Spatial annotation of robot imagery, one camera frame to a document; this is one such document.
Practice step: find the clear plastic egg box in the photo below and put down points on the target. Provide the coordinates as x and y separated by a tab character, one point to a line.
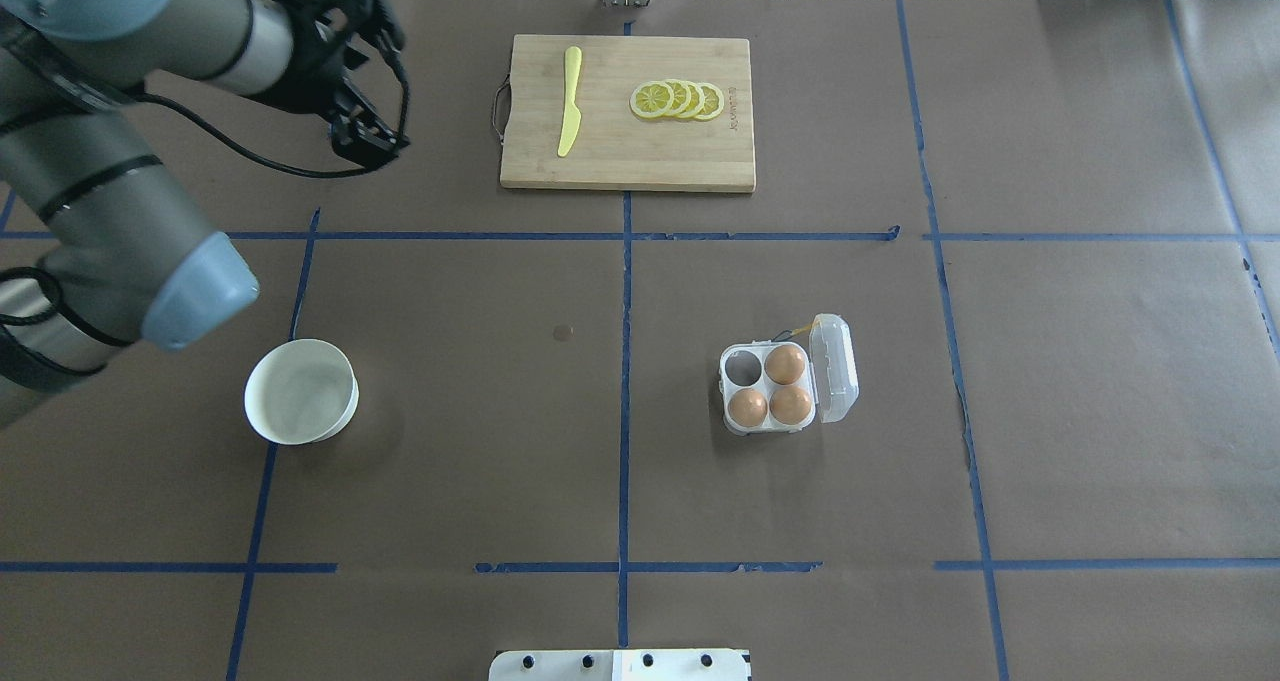
831	377

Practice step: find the lemon slice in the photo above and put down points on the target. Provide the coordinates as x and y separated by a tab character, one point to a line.
694	101
677	96
712	102
652	100

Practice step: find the brown egg in box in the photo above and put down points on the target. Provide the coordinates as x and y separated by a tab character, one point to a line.
791	405
786	364

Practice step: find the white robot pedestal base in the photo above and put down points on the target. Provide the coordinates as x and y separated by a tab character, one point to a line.
623	664

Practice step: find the yellow plastic knife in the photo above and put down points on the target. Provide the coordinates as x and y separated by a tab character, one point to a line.
571	113

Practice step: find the brown egg front in box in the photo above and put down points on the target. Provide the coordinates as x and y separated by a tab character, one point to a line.
791	405

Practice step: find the brown egg rear in box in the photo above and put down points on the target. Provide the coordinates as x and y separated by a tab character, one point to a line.
786	364

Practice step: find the brown egg from bowl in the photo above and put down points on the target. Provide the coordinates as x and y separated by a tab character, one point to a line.
748	408

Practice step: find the bamboo cutting board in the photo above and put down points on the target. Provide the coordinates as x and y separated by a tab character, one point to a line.
615	151

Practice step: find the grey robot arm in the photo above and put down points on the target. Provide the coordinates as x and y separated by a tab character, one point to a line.
137	259

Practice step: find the white ceramic bowl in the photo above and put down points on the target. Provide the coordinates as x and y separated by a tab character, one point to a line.
301	392

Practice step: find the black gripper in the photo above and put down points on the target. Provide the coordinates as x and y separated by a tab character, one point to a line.
318	79

